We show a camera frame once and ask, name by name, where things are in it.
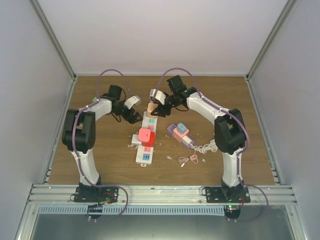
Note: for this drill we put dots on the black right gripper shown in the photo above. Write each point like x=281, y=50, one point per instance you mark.
x=163, y=111

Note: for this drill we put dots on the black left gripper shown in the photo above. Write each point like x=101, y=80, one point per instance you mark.
x=132, y=120

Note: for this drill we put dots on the beige dragon socket cube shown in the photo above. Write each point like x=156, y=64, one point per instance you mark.
x=150, y=108

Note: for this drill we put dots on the pink charger plug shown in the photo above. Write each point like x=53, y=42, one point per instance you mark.
x=144, y=134

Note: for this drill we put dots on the white charger plug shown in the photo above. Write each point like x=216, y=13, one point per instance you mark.
x=135, y=140

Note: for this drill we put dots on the red socket cube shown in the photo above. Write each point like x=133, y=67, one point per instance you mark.
x=151, y=141

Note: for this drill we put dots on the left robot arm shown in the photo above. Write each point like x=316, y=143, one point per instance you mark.
x=79, y=130

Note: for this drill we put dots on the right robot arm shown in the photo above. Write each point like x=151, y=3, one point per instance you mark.
x=230, y=134

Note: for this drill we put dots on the pink adapter with blue plug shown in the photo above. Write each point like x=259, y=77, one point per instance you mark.
x=180, y=131

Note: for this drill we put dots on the purple adapter cube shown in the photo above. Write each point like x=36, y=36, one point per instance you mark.
x=171, y=128

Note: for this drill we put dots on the white power strip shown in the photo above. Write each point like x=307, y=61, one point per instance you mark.
x=144, y=155

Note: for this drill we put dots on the white usb charger block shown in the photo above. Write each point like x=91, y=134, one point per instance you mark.
x=187, y=141

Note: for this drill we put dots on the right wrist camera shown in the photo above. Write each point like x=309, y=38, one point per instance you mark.
x=157, y=96

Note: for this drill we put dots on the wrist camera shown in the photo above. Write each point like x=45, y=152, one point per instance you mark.
x=132, y=101
x=157, y=96

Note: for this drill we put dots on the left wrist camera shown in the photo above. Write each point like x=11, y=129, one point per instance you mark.
x=132, y=101

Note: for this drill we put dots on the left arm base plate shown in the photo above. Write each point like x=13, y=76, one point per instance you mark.
x=91, y=194

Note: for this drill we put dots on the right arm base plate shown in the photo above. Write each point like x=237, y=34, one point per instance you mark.
x=226, y=195

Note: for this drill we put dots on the aluminium rail frame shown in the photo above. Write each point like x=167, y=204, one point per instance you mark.
x=282, y=54

